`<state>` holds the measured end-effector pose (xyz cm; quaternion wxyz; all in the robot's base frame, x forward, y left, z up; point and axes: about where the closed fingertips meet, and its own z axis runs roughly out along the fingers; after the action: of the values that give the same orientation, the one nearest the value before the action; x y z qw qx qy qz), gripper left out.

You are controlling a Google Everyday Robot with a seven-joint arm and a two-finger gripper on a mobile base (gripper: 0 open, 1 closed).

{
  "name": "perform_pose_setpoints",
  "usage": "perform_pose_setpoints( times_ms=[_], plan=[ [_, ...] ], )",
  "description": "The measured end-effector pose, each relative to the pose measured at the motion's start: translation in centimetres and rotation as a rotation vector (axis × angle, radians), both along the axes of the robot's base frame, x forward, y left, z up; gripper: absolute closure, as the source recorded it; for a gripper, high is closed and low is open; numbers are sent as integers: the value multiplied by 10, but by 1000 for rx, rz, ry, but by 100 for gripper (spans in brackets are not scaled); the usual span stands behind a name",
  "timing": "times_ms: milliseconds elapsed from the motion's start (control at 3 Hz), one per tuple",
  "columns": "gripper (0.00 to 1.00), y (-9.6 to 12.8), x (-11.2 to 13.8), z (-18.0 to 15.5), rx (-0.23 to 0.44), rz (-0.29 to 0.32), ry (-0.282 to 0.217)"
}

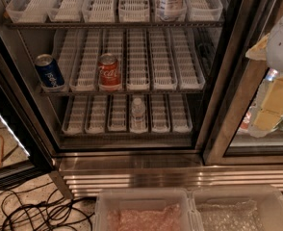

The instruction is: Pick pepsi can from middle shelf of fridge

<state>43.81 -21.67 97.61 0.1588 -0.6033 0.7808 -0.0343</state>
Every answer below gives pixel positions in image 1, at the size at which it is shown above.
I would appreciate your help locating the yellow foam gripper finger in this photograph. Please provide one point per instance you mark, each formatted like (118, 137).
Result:
(258, 52)

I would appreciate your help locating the blue pepsi can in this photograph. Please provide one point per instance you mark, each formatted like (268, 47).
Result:
(48, 71)

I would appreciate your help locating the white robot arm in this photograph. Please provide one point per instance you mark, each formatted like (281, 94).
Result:
(269, 48)

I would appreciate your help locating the tall bottle on top shelf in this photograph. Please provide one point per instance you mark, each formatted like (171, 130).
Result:
(169, 10)

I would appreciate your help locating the stainless steel fridge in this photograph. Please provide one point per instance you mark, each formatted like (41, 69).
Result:
(176, 58)

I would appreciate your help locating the red coca-cola can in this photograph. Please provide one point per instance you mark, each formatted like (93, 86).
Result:
(108, 70)

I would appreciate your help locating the open fridge door left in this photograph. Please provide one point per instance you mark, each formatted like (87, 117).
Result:
(15, 117)

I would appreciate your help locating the small clear water bottle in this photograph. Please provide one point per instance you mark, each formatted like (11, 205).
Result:
(138, 115)

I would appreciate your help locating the clear bin with pink wrap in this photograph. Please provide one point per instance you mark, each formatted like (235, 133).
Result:
(166, 209)

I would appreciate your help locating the top wire shelf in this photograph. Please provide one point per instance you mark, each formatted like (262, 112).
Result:
(106, 25)

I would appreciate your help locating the bottom wire shelf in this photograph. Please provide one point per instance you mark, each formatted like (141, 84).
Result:
(122, 135)

